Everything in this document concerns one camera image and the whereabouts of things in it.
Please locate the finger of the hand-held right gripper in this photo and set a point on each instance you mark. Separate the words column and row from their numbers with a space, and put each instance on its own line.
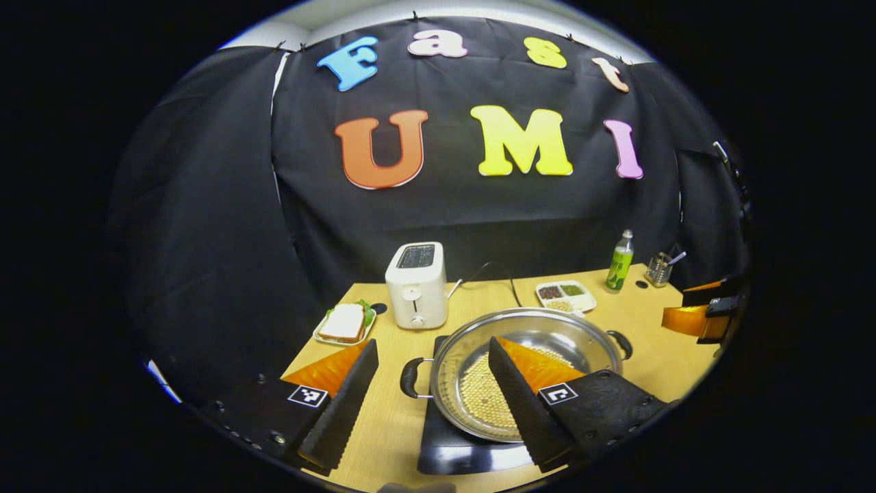
column 712, row 296
column 684, row 322

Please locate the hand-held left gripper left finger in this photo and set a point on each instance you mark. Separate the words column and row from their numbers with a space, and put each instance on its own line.
column 342, row 411

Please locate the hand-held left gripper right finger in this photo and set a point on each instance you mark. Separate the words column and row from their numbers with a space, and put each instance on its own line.
column 520, row 404

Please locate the stainless steel pot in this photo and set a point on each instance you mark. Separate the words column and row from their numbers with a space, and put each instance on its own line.
column 547, row 329

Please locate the black induction cooktop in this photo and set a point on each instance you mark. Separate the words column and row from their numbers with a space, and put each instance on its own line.
column 452, row 452

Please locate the pile of soybeans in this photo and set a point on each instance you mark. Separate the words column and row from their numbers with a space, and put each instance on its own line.
column 479, row 397

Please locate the white rectangular plate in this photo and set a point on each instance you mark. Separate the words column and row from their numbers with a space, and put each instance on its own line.
column 321, row 337

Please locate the green label bottle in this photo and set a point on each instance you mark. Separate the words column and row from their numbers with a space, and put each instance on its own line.
column 619, row 263

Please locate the white bread sandwich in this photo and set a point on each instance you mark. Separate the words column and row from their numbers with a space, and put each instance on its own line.
column 342, row 322

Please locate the white divided plate with grains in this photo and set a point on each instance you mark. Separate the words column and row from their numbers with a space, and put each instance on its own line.
column 564, row 296

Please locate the white toaster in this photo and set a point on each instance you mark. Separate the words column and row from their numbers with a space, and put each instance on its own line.
column 416, row 287

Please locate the metal rod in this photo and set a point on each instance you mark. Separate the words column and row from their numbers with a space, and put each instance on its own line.
column 724, row 152

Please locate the black backdrop cloth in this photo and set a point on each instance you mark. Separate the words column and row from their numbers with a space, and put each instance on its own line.
column 445, row 212

